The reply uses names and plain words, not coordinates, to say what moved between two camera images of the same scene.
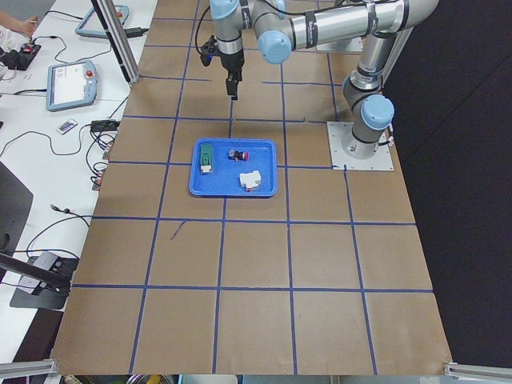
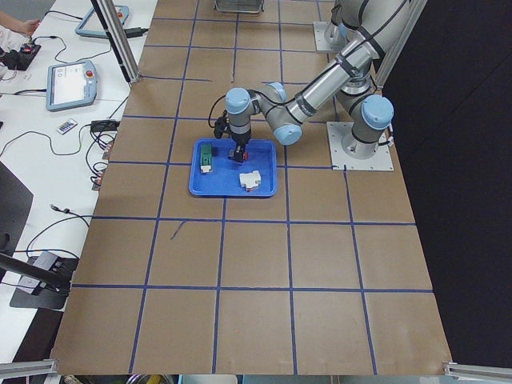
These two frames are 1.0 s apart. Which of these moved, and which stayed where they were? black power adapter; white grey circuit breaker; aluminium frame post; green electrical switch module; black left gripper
Moved: black left gripper
Stayed: white grey circuit breaker; green electrical switch module; aluminium frame post; black power adapter
